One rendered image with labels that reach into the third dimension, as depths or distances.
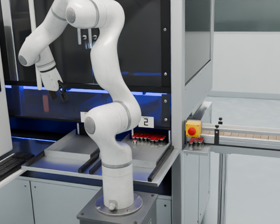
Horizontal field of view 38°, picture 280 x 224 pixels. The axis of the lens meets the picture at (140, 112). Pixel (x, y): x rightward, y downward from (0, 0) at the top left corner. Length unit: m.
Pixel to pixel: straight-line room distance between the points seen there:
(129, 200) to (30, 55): 0.72
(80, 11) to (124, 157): 0.55
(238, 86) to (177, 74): 4.73
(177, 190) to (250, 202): 1.36
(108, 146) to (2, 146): 1.07
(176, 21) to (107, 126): 0.76
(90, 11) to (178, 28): 0.66
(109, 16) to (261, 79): 5.33
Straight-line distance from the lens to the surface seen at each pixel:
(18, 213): 2.80
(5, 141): 2.45
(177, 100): 2.05
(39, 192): 2.62
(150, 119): 2.12
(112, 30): 1.50
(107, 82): 1.47
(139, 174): 1.87
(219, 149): 2.21
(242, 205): 3.46
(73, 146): 2.23
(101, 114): 1.43
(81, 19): 1.43
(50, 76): 1.86
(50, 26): 1.71
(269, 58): 6.61
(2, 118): 2.41
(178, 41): 2.00
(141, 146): 2.17
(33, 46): 1.74
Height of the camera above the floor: 1.67
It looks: 16 degrees down
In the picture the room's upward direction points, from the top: 2 degrees counter-clockwise
